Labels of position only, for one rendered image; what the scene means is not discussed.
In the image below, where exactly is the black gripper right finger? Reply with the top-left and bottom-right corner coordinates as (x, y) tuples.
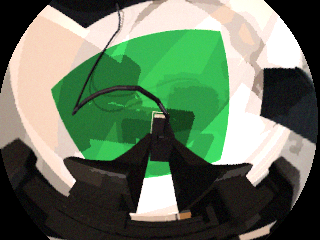
(168, 137), (253, 213)

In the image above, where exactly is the green circuit board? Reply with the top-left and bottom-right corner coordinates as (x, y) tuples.
(51, 28), (231, 163)

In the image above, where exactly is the black cable with plug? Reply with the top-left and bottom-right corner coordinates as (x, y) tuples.
(72, 4), (175, 163)

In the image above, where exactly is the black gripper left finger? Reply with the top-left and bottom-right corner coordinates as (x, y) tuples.
(63, 133), (152, 213)

